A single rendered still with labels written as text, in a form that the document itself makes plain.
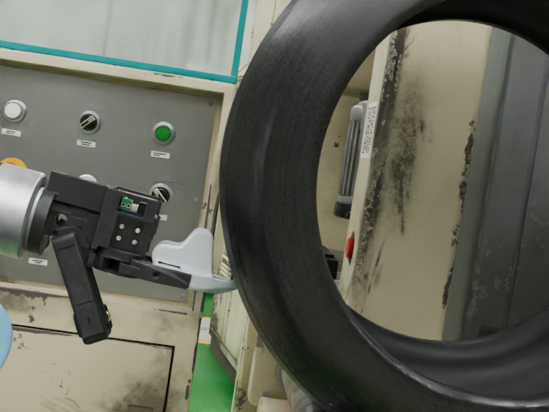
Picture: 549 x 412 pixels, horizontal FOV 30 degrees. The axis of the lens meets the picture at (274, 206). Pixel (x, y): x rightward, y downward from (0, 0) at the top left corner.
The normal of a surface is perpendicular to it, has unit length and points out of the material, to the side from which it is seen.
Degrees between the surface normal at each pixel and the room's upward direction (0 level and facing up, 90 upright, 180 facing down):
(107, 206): 90
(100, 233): 90
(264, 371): 90
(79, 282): 87
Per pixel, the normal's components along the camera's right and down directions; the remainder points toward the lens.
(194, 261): 0.11, 0.07
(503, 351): 0.01, -0.11
